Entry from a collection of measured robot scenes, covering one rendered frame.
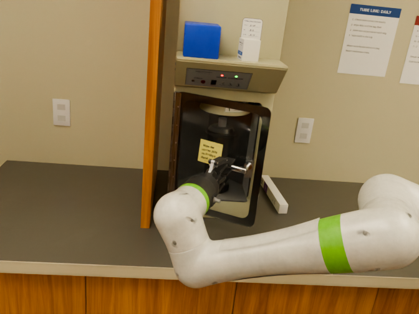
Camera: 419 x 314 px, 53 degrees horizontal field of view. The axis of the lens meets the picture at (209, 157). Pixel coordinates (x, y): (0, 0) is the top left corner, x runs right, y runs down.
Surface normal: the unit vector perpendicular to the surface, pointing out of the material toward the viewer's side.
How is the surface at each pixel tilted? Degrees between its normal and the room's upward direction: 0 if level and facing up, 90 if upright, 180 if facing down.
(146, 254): 0
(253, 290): 90
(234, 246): 38
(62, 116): 90
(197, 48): 90
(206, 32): 90
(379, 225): 48
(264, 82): 135
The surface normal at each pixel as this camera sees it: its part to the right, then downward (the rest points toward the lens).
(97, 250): 0.10, -0.93
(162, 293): 0.06, 0.37
